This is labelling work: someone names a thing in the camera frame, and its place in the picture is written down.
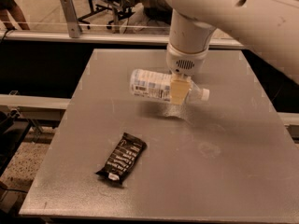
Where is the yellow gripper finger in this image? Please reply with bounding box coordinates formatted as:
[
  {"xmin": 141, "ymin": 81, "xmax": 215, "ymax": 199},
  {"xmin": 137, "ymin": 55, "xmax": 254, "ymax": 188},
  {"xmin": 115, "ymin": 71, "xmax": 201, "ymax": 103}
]
[{"xmin": 170, "ymin": 74, "xmax": 191, "ymax": 105}]

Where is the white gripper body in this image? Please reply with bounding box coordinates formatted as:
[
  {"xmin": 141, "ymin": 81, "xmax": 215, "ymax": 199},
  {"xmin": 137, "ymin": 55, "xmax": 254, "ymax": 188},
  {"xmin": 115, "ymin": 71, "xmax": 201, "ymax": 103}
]
[{"xmin": 166, "ymin": 44, "xmax": 207, "ymax": 77}]

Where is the clear blue-label plastic bottle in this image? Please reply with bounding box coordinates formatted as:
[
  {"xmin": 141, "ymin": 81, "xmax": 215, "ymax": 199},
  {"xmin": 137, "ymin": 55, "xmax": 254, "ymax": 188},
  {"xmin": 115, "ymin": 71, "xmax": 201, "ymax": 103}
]
[{"xmin": 130, "ymin": 69, "xmax": 210, "ymax": 105}]

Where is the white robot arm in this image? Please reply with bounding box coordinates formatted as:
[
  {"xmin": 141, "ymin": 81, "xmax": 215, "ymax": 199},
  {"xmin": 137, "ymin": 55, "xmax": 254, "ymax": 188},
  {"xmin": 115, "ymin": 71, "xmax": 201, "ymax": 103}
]
[{"xmin": 165, "ymin": 0, "xmax": 299, "ymax": 105}]

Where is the seated person in sweater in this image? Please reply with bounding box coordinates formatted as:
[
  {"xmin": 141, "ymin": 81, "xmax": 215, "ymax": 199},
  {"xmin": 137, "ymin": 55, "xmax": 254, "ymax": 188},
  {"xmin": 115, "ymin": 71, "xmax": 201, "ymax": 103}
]
[{"xmin": 120, "ymin": 0, "xmax": 172, "ymax": 35}]

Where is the black snack bar wrapper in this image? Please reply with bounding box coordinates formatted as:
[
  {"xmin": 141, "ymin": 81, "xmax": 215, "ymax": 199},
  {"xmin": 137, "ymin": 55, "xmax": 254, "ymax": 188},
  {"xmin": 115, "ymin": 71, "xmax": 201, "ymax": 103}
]
[{"xmin": 96, "ymin": 133, "xmax": 147, "ymax": 185}]

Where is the black office chair left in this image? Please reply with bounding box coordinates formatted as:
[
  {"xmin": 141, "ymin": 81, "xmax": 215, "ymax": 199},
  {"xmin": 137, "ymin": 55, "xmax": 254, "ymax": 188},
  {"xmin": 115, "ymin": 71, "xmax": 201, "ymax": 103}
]
[{"xmin": 78, "ymin": 0, "xmax": 140, "ymax": 31}]

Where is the black equipment at left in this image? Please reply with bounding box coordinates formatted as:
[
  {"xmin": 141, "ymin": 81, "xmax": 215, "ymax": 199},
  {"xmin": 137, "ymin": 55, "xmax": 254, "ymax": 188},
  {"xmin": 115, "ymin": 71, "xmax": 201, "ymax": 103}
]
[{"xmin": 0, "ymin": 110, "xmax": 31, "ymax": 175}]

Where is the standing person leg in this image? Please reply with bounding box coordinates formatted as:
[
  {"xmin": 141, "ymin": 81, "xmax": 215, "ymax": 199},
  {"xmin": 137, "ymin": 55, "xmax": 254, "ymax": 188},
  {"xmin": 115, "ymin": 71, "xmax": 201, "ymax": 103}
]
[{"xmin": 0, "ymin": 0, "xmax": 30, "ymax": 30}]

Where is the left metal bracket post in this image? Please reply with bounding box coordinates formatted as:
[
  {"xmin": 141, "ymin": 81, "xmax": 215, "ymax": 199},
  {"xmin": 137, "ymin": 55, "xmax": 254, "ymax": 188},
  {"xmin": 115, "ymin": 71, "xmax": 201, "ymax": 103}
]
[{"xmin": 60, "ymin": 0, "xmax": 81, "ymax": 38}]

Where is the metal rail barrier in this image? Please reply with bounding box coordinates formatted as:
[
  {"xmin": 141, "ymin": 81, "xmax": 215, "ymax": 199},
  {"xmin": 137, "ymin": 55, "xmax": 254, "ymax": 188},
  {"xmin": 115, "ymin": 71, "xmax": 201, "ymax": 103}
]
[{"xmin": 0, "ymin": 30, "xmax": 247, "ymax": 50}]

